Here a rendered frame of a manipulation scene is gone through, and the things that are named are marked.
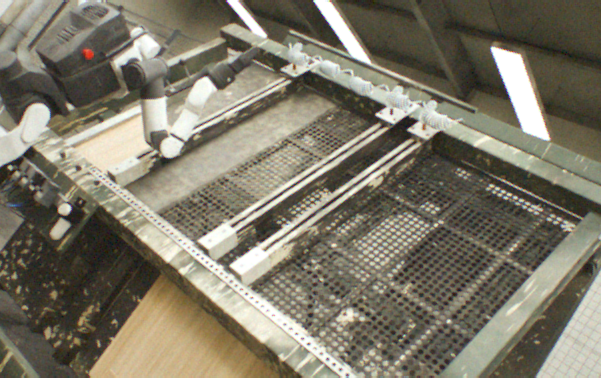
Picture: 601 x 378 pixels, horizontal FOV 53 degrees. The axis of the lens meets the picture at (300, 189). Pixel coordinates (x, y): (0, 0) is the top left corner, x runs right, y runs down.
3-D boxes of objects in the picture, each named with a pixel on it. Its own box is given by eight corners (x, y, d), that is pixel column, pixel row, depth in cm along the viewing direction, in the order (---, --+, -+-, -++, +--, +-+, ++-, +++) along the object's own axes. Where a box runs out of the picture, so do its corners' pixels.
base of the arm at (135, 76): (145, 96, 214) (143, 64, 209) (116, 91, 218) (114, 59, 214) (171, 89, 226) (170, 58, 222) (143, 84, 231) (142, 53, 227)
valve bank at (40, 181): (-25, 183, 247) (12, 135, 250) (4, 196, 259) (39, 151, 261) (33, 242, 220) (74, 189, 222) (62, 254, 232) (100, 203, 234)
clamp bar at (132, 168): (107, 180, 252) (93, 132, 236) (307, 74, 315) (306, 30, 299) (121, 191, 246) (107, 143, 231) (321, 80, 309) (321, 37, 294)
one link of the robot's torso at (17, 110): (12, 108, 205) (42, 90, 210) (-6, 94, 213) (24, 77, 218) (30, 137, 215) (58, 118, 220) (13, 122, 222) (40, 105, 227)
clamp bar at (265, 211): (197, 252, 219) (187, 202, 203) (400, 117, 282) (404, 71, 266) (214, 266, 213) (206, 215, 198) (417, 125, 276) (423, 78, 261)
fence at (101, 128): (65, 148, 270) (63, 140, 268) (229, 69, 321) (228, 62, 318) (71, 152, 268) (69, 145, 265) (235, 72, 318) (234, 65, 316)
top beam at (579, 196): (220, 45, 343) (218, 28, 336) (234, 39, 348) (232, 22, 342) (607, 231, 221) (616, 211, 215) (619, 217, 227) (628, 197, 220)
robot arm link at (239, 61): (240, 49, 227) (215, 69, 227) (256, 69, 230) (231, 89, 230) (235, 47, 238) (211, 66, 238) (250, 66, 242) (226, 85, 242)
